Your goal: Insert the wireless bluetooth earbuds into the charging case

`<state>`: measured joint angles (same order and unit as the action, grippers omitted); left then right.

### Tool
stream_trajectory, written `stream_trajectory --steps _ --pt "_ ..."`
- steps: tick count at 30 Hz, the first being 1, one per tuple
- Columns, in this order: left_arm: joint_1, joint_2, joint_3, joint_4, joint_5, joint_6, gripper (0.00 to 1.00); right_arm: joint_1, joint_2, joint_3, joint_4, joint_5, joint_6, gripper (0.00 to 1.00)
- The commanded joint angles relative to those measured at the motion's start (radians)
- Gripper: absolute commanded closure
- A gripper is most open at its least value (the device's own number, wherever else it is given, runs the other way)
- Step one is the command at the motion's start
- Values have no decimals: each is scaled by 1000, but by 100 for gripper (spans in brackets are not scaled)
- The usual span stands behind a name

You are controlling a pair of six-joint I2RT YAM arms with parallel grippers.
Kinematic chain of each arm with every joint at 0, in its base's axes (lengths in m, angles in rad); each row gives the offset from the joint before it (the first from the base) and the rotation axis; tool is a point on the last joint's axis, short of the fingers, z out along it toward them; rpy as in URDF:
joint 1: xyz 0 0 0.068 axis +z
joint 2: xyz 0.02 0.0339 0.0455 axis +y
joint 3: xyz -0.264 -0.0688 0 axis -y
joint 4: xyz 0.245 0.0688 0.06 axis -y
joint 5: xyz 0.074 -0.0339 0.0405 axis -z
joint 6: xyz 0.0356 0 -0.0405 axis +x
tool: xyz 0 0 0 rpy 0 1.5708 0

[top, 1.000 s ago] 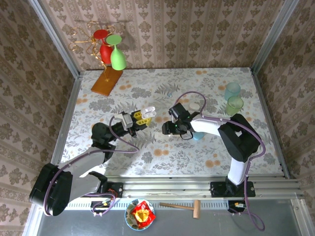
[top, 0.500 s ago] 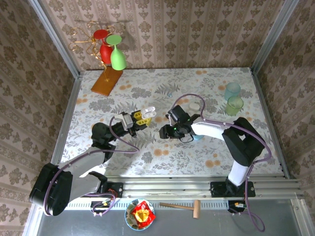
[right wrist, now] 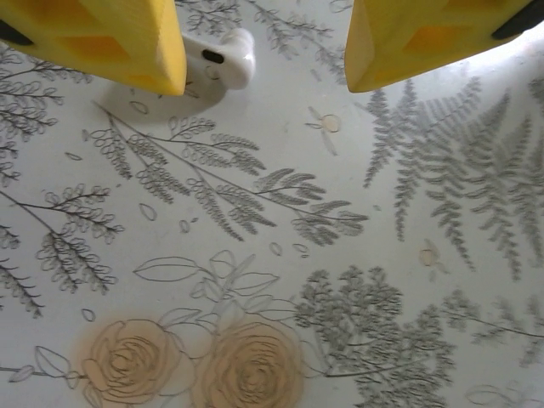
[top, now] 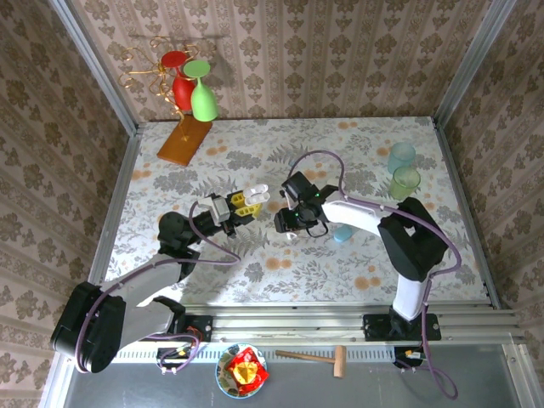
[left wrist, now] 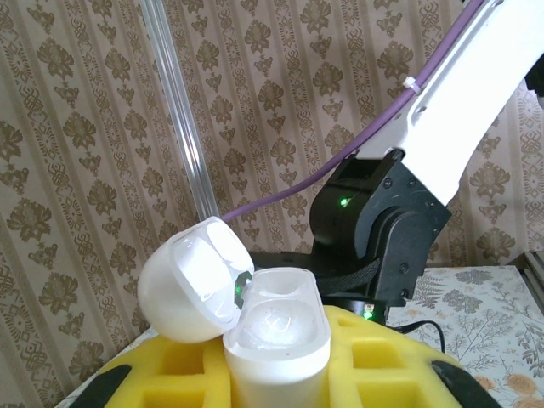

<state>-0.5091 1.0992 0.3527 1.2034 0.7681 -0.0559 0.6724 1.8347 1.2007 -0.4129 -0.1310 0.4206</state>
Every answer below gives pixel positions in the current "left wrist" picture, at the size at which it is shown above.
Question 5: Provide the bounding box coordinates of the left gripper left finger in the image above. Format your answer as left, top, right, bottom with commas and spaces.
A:
63, 333, 235, 408

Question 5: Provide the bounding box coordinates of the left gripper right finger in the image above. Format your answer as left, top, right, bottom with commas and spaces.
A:
322, 306, 505, 408

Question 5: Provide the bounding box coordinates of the white earbud charging case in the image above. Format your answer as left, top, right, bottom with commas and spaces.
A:
138, 215, 332, 408

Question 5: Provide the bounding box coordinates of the floral patterned table cover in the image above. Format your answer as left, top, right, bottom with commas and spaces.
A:
59, 263, 544, 408

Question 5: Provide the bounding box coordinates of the clear acrylic pole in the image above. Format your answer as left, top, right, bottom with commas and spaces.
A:
143, 0, 218, 224

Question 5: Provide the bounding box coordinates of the thin black camera cable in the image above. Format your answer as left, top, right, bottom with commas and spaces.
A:
399, 320, 447, 354

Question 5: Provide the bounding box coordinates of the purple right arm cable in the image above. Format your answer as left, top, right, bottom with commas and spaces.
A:
221, 0, 488, 224

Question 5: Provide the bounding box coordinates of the aluminium side rail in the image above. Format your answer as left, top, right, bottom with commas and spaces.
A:
518, 249, 544, 294

